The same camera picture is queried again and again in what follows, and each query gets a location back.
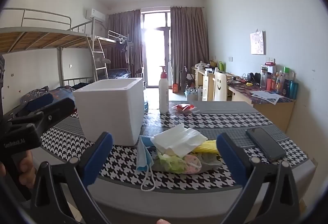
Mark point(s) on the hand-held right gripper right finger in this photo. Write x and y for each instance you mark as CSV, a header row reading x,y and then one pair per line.
x,y
230,157

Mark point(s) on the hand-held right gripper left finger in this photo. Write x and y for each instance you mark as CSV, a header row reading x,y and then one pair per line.
x,y
98,157

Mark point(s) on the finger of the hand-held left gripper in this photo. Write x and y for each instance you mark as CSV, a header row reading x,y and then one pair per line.
x,y
59,110
39,102

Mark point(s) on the yellow foam net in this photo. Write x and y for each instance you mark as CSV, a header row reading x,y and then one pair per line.
x,y
206,147

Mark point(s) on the blue face mask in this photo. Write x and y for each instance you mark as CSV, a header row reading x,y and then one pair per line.
x,y
144,157

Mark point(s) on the white foam box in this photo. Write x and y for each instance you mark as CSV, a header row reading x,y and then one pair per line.
x,y
110,111

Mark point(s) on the white tissue paper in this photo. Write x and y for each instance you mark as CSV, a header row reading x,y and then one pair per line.
x,y
179,138

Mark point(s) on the printed clear plastic bag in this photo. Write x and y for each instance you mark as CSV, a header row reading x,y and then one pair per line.
x,y
174,162

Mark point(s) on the person's left hand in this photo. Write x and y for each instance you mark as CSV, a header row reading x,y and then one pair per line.
x,y
27,166

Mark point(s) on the person's right hand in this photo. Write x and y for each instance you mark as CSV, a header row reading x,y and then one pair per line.
x,y
161,222

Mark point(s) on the blue plaid quilt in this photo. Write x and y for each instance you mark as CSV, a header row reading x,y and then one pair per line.
x,y
38,94

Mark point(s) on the houndstooth tablecloth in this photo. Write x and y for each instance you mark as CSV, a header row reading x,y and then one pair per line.
x,y
230,121

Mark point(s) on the black smartphone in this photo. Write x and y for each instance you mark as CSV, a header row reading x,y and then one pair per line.
x,y
265,143

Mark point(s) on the wooden desk with patterned cover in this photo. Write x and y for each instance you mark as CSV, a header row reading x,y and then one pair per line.
x,y
271,113

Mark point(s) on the metal bed ladder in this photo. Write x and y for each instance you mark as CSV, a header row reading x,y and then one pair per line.
x,y
98,60

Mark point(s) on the metal bunk bed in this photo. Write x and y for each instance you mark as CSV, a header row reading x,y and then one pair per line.
x,y
46,37
116,38

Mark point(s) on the red snack packet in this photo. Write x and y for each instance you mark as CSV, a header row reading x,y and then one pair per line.
x,y
183,108

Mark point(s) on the blue checked mattress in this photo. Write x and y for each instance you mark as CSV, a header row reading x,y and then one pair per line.
x,y
119,74

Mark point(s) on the printed papers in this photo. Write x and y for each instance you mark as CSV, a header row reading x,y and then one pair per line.
x,y
267,97

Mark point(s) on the wooden smiley face chair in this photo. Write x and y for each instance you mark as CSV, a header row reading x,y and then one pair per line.
x,y
219,85

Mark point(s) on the white bucket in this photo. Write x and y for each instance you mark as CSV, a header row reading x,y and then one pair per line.
x,y
191,94

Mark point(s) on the wooden desk with drawers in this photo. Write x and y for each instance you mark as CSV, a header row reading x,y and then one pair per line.
x,y
202,85

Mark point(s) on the black headphones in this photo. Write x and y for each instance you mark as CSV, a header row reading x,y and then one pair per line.
x,y
253,77

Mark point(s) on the white lotion pump bottle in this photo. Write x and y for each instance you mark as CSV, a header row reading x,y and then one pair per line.
x,y
163,97

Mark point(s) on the red paper bag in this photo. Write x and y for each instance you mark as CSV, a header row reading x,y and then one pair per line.
x,y
175,87

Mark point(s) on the hanging dark clothes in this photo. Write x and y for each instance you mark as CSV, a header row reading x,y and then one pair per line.
x,y
124,48

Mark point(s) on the group of bottles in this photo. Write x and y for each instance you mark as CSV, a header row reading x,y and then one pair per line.
x,y
281,83

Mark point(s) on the green paper bag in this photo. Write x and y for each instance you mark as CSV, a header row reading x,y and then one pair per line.
x,y
222,66

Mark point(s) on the dark trolley bag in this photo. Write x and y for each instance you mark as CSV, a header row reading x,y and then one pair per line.
x,y
185,76

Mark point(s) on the brown curtain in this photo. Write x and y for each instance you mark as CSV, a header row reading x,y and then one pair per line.
x,y
188,42
123,34

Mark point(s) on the white air conditioner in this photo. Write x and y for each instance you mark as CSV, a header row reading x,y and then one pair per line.
x,y
95,14

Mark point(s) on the glass balcony door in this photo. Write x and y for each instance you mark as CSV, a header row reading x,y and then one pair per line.
x,y
156,47

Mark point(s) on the wall picture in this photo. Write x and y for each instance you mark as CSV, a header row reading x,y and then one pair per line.
x,y
257,42

